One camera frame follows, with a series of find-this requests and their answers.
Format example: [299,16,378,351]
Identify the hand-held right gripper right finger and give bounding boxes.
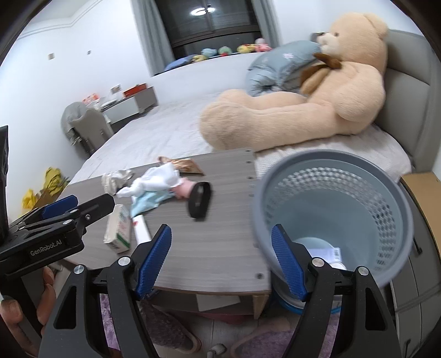
[271,224,404,358]

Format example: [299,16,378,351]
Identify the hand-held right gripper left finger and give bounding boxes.
[39,224,173,358]

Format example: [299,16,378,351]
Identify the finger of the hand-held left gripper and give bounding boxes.
[10,194,79,228]
[26,193,115,239]

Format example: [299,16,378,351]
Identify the white carton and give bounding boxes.
[103,204,134,253]

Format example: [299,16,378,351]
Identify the white paper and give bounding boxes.
[101,169,133,195]

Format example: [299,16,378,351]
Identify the white paper tube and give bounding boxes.
[133,213,152,248]

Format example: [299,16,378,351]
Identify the blue face mask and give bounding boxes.
[130,191,174,218]

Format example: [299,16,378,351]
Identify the white tissue wad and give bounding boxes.
[116,163,183,198]

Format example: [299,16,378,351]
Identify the black oval object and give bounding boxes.
[172,181,212,221]

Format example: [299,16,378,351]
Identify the printed snack wrapper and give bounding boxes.
[158,156,204,175]

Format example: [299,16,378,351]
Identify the grey perforated plastic bin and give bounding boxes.
[250,150,415,312]

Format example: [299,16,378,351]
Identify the person's left hand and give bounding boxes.
[0,267,57,357]

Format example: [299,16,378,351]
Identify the yellow bag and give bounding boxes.
[45,167,71,193]
[22,189,44,209]

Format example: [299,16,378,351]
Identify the white paper scrap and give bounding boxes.
[308,246,345,271]

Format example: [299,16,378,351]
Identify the white tub with blue rim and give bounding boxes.
[274,275,340,314]

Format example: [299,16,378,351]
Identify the grey slipper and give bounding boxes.
[143,303,202,352]

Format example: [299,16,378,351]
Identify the grey chair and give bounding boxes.
[71,108,114,155]

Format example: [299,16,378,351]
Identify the purple rug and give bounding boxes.
[96,292,341,358]

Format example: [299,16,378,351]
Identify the grey cloth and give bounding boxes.
[61,102,91,138]

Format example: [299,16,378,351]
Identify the bed with grey sheet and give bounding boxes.
[69,51,412,193]

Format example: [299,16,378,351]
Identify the grey white desk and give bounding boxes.
[100,84,159,124]

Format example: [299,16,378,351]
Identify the red box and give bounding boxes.
[123,83,149,96]

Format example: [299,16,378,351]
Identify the white nightstand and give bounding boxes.
[389,255,441,358]

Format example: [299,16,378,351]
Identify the beige teddy bear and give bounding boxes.
[200,13,389,152]

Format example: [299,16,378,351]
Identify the brown cardboard sheet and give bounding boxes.
[400,172,441,242]

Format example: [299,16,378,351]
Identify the blue cushion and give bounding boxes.
[165,55,197,71]

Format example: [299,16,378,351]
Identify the grey curtain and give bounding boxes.
[133,0,174,78]
[250,0,278,47]

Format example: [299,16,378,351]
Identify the blue grey pillows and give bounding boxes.
[245,40,322,97]

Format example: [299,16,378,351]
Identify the grey padded headboard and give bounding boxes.
[375,29,441,173]

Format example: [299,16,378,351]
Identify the row of small plush toys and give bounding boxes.
[155,0,262,49]

